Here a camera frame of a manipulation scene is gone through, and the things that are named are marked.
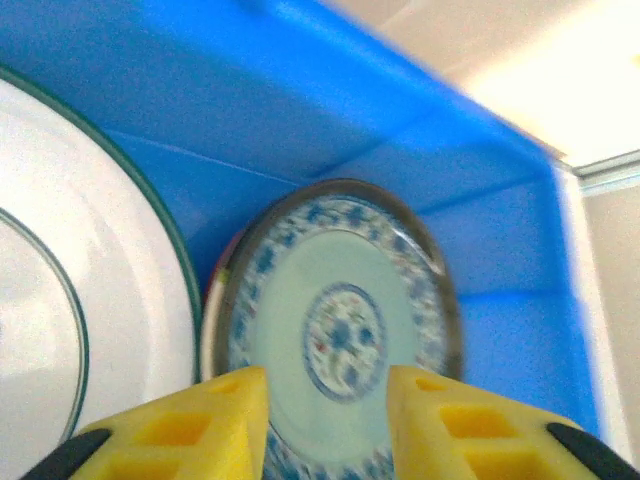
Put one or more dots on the blue plastic bin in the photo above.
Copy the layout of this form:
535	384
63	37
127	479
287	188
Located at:
350	100

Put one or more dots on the white plate green line motif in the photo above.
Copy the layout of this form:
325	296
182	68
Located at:
100	250

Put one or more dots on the aluminium side rail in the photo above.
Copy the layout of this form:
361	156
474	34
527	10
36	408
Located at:
610	172

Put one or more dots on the blue white patterned plate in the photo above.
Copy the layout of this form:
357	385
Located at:
300	280

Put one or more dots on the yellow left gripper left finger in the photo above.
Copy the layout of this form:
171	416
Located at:
175	435

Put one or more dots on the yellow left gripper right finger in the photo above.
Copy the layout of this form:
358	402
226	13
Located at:
475	440

